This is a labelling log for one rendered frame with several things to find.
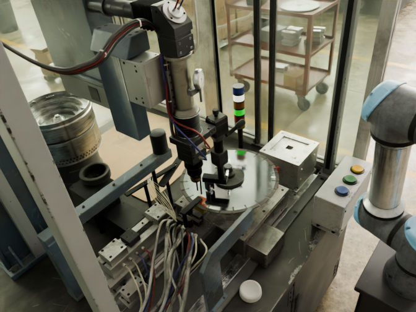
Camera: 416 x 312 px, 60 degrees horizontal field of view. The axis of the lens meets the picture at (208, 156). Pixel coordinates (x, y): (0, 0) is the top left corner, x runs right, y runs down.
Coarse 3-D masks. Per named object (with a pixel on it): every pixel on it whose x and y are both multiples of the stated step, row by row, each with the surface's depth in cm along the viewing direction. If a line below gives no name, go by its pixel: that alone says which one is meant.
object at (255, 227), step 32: (192, 128) 99; (192, 160) 104; (288, 192) 149; (192, 224) 121; (224, 224) 126; (256, 224) 125; (288, 224) 136; (192, 256) 128; (224, 256) 127; (256, 256) 122; (160, 288) 119; (192, 288) 118; (224, 288) 116
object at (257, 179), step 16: (208, 160) 139; (240, 160) 137; (256, 160) 136; (256, 176) 129; (192, 192) 126; (208, 192) 125; (224, 192) 124; (240, 192) 124; (256, 192) 123; (224, 208) 118; (240, 208) 118
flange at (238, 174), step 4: (216, 172) 132; (224, 172) 129; (232, 172) 128; (236, 172) 130; (240, 172) 130; (228, 176) 127; (232, 176) 127; (236, 176) 128; (240, 176) 128; (244, 176) 128; (228, 180) 127; (232, 180) 127; (236, 180) 127; (240, 180) 127; (220, 184) 126; (224, 184) 126; (228, 184) 126; (232, 184) 125; (236, 184) 126
